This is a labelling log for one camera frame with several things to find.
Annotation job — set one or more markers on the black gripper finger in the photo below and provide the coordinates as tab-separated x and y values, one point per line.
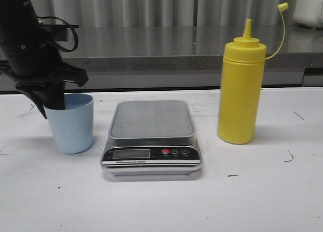
37	94
55	97

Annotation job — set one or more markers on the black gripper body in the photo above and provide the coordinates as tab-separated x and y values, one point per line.
41	70

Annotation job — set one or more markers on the light blue plastic cup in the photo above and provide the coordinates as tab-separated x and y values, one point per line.
72	127

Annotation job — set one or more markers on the yellow squeeze bottle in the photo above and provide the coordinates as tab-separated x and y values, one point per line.
242	74

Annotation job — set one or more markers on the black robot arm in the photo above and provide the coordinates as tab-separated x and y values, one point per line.
21	31

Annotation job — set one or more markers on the silver electronic kitchen scale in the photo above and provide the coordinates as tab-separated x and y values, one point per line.
151	141

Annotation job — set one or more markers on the grey stone countertop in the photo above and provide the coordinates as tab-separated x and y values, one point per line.
189	48

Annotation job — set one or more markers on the white kitchen appliance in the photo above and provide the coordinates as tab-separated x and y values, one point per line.
308	13

